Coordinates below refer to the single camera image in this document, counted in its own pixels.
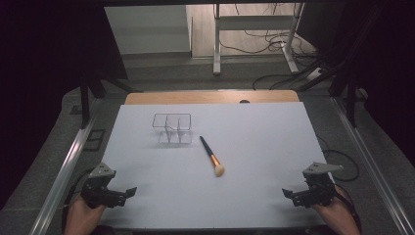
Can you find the black looped floor cable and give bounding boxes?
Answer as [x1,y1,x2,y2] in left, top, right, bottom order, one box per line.
[316,134,360,183]

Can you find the person's left hand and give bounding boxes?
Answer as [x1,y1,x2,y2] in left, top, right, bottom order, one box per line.
[63,193,108,235]

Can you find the left hand-held gripper cable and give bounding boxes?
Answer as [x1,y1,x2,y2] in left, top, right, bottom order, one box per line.
[61,166,96,233]

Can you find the hand-held gripper cable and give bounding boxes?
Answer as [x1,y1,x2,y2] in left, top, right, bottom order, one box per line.
[61,166,96,233]
[333,184,363,234]

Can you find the black floor socket frame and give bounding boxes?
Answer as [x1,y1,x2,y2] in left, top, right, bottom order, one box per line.
[82,128,107,152]

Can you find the white metal desk frame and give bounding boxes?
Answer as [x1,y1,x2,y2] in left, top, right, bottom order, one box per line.
[212,3,306,76]

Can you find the silver metal floor rail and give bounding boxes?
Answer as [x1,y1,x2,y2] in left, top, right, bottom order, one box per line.
[31,97,103,235]
[329,96,415,235]

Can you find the black metal stand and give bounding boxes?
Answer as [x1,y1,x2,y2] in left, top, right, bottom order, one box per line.
[328,63,361,128]
[78,71,135,130]

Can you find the white table cover sheet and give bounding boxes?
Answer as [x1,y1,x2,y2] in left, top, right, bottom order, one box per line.
[97,101,336,231]

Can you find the clear plastic organizer box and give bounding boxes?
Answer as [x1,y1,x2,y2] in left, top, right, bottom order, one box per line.
[152,113,194,145]

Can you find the right hand-held gripper cable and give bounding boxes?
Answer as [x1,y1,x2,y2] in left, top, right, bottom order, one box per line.
[333,184,363,234]

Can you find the wooden table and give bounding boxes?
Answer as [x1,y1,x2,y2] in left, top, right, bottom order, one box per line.
[124,90,300,106]

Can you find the person's right hand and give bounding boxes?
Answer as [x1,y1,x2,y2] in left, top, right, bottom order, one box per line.
[311,185,362,235]

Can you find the white power strip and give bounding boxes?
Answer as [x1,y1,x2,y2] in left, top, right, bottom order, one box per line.
[304,67,325,82]

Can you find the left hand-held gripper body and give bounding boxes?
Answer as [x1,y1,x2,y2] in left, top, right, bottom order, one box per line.
[80,162,128,210]

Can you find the tangled black floor cables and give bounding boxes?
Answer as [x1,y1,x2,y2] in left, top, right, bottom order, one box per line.
[217,3,325,57]

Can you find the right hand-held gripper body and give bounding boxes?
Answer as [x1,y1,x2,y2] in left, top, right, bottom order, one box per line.
[301,162,345,209]

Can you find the black orange makeup brush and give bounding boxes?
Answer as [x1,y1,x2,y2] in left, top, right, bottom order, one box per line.
[199,135,226,178]

